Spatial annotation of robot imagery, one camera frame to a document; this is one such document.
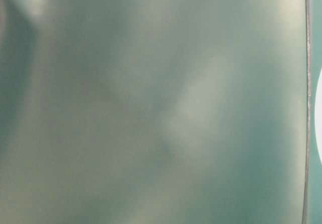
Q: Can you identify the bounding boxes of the white round bowl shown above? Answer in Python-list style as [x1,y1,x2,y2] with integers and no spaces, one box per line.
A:
[314,71,322,162]

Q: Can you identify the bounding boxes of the green table mat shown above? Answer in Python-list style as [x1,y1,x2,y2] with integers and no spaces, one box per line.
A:
[1,0,308,223]

